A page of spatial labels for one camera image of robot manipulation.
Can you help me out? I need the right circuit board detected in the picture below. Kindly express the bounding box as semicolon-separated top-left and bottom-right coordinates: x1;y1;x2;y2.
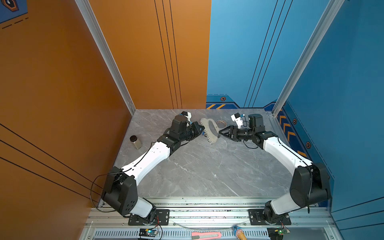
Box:
267;228;291;240

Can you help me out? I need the masking tape roll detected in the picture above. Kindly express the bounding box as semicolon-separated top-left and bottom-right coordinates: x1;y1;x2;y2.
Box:
216;120;228;129

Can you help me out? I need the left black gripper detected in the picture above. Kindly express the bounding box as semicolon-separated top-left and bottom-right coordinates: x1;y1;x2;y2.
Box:
178;121;205;144

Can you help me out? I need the pink utility knife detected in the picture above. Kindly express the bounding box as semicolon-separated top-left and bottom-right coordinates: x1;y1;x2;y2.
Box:
191;232;222;240

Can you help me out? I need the toy ice cream cone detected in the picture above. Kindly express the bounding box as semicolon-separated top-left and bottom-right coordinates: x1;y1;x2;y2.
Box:
232;226;247;240

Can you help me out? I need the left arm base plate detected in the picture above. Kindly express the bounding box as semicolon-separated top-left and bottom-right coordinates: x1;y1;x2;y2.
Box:
128;209;170;226

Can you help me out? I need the small brown jar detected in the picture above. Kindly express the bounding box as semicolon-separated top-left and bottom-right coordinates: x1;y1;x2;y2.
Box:
130;135;142;150

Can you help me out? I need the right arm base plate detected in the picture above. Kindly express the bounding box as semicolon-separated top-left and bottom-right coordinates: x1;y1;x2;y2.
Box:
248;209;292;226

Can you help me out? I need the circuit board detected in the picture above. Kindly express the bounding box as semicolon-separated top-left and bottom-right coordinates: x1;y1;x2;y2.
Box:
267;228;291;240
138;228;159;240

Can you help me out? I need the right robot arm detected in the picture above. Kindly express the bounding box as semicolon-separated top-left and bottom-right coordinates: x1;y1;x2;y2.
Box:
219;114;332;225

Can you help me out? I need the left circuit board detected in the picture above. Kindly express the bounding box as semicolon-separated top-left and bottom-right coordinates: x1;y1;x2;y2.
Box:
138;228;159;240

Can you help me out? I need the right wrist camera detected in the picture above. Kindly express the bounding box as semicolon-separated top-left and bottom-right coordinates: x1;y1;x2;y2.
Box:
231;113;245;129

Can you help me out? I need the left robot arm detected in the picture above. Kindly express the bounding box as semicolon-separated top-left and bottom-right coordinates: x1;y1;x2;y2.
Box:
101;111;205;222

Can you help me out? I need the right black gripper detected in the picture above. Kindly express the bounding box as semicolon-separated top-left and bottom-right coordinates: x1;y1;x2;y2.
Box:
219;126;255;142

